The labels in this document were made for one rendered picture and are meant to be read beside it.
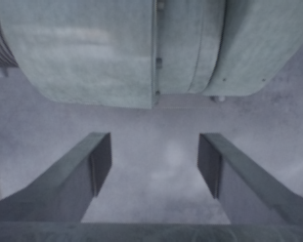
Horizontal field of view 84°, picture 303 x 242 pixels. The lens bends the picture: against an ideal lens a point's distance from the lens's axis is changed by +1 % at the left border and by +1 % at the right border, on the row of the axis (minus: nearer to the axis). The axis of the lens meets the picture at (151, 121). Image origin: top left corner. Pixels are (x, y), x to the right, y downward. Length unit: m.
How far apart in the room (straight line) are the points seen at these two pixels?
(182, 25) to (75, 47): 0.16
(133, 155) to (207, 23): 1.37
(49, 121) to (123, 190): 0.91
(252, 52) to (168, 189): 1.55
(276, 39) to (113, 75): 0.24
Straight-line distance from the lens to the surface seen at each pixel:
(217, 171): 0.18
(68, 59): 0.30
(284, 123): 1.83
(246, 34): 0.28
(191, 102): 1.12
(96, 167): 0.19
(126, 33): 0.26
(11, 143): 1.97
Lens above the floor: 1.41
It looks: 76 degrees down
